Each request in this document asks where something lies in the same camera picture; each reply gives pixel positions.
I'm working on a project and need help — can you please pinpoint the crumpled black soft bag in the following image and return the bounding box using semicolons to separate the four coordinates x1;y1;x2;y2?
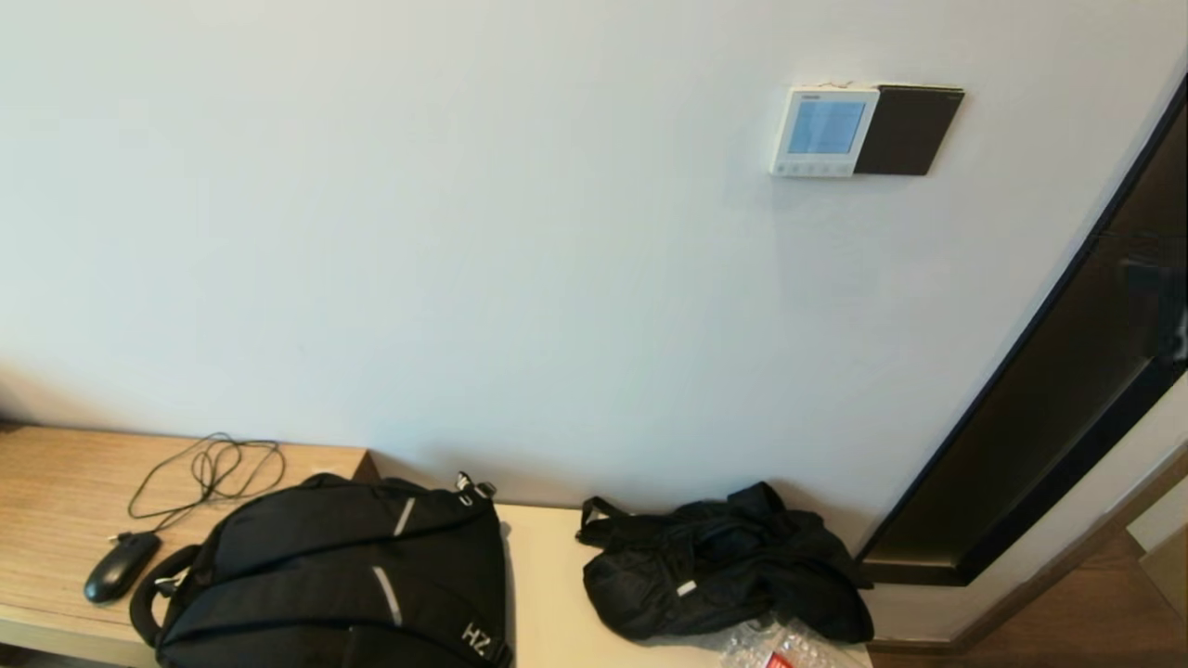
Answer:
575;481;876;646

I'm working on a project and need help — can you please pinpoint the white wall thermostat blue display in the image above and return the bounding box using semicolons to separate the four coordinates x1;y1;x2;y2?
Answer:
768;86;881;178

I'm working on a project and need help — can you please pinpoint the black computer mouse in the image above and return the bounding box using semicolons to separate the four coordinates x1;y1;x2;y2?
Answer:
84;531;163;605

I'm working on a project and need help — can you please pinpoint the black wall switch panel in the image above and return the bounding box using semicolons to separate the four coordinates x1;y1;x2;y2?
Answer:
854;85;965;177

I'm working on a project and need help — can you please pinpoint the white low cabinet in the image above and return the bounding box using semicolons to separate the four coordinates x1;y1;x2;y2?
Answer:
492;504;873;668

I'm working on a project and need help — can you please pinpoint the clear plastic bottle red label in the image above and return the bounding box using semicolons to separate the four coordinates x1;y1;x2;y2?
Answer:
719;617;873;668

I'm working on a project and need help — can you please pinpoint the dark brown door frame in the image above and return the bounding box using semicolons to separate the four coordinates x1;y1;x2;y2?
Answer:
856;70;1188;587

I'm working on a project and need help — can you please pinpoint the thin black mouse cable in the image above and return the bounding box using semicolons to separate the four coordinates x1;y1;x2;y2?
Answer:
110;432;287;545

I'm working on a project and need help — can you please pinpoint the black backpack with grey stripes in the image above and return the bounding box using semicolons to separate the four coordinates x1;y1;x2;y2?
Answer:
130;471;514;668

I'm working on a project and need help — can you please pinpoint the light wooden desk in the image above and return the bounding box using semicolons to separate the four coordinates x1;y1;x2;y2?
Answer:
0;422;381;667

